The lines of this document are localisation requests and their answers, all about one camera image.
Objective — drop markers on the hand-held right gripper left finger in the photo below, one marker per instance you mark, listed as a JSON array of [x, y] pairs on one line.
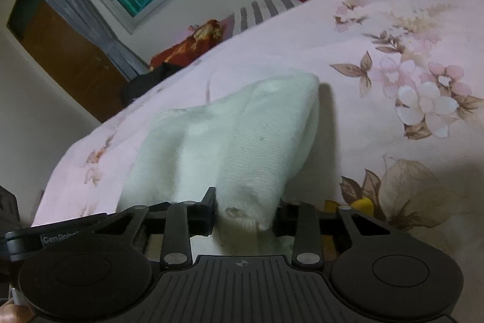
[[207, 211]]

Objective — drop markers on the white knit garment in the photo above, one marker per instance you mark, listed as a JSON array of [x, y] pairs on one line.
[[245, 141]]

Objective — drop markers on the person's left hand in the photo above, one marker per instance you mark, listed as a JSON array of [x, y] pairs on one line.
[[13, 313]]

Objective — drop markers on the black cloth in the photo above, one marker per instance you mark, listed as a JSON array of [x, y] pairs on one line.
[[145, 84]]

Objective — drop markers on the red patterned pillow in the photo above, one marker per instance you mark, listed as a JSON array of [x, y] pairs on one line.
[[189, 43]]

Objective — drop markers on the striped pillow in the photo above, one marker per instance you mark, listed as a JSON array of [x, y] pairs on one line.
[[261, 11]]

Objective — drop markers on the pink floral bed sheet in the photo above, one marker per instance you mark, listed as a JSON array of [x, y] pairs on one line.
[[378, 54]]

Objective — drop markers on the brown wooden door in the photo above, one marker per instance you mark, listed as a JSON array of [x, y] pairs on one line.
[[64, 58]]

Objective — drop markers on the grey curtain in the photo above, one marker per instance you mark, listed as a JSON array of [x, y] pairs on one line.
[[87, 12]]

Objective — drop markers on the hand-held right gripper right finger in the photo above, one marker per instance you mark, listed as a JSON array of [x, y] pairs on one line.
[[285, 219]]

